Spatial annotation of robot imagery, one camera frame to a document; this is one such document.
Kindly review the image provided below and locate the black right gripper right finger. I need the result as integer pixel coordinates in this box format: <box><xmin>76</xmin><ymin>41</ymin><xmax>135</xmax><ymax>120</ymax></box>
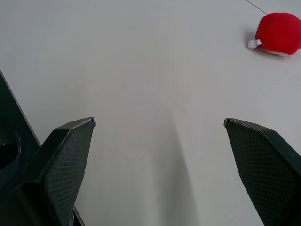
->
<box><xmin>223</xmin><ymin>118</ymin><xmax>301</xmax><ymax>226</ymax></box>

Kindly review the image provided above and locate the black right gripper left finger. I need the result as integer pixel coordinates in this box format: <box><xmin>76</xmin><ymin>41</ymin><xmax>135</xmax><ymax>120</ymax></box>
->
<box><xmin>0</xmin><ymin>117</ymin><xmax>96</xmax><ymax>226</ymax></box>

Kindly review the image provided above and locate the red plush toy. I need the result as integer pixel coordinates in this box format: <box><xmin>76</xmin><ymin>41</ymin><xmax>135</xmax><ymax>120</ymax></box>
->
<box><xmin>247</xmin><ymin>12</ymin><xmax>301</xmax><ymax>57</ymax></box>

